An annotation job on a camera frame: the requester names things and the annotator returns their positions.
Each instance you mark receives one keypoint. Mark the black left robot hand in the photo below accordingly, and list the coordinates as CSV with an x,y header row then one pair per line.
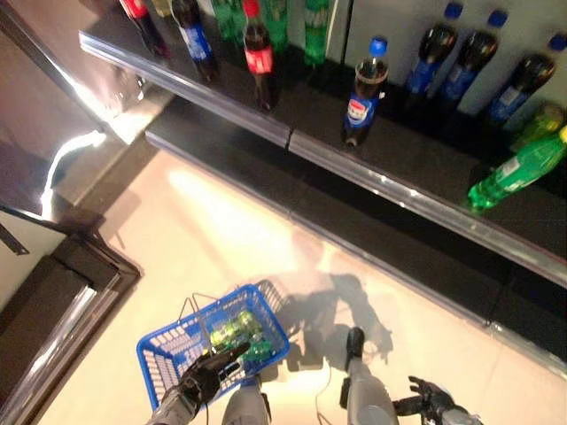
x,y
204,378

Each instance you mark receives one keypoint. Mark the blue plastic shopping basket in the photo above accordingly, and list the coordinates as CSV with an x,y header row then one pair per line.
x,y
159,367

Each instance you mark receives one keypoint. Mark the pale yellow drink bottle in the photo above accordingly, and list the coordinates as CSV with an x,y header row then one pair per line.
x,y
161,6

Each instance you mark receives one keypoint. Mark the silver left robot leg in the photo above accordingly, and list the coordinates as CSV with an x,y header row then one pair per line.
x,y
246,407

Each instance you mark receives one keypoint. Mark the silver robot leg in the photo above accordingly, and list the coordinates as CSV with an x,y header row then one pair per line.
x,y
367,398
246,407

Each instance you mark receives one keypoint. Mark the silver right robot leg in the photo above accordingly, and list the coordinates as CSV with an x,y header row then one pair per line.
x,y
367,398

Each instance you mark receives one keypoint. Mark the Coca-Cola bottle red label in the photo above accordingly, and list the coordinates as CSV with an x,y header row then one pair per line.
x,y
146,26
259,59

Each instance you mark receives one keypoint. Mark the green soda bottle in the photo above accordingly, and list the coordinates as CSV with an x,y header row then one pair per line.
x,y
316,31
228,20
277,22

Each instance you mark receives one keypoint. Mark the black shelf bracket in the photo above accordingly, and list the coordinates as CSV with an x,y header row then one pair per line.
x,y
13,241

